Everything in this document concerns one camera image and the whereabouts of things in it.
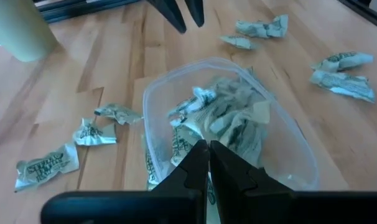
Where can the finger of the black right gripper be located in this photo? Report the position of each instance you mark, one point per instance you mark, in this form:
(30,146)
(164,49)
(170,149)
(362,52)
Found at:
(171,15)
(196,12)

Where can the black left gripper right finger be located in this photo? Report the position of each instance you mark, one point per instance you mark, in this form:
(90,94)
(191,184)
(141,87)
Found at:
(238,189)

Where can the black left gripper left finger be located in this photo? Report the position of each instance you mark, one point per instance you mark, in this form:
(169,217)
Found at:
(188,183)

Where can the clear plastic bin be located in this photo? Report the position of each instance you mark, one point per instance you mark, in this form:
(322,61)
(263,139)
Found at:
(294,149)

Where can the pale green mug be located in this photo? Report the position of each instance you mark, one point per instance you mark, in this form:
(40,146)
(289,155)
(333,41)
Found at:
(17,28)

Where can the black aluminium table frame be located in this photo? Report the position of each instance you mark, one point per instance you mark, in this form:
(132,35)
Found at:
(82,7)

